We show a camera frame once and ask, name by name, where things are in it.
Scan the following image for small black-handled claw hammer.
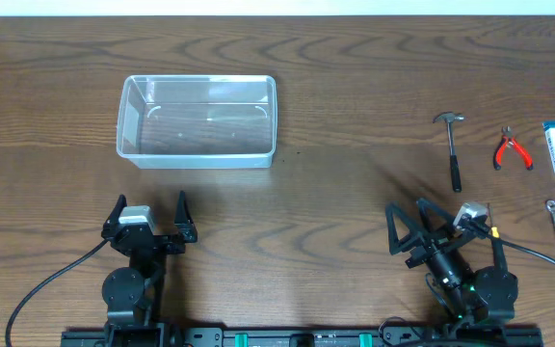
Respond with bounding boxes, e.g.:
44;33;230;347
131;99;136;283
433;112;464;193

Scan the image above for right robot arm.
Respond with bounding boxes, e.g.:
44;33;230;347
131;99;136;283
385;198;518;339

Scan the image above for red-handled cutting pliers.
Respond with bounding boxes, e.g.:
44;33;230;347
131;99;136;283
492;126;534;171

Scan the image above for left black cable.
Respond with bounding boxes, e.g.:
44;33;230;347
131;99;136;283
4;239;111;347

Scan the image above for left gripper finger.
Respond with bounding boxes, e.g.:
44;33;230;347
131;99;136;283
104;195;127;231
173;191;195;232

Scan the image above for clear plastic storage container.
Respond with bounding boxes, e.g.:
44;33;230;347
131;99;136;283
116;74;278;170

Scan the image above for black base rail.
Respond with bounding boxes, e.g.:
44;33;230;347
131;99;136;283
60;325;543;347

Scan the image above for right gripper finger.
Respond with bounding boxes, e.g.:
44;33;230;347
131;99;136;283
384;201;426;256
416;198;455;236

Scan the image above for black yellow screwdriver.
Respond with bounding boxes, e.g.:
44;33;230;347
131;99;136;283
487;202;500;238

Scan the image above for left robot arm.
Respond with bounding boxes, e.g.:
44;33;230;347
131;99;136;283
101;192;198;346

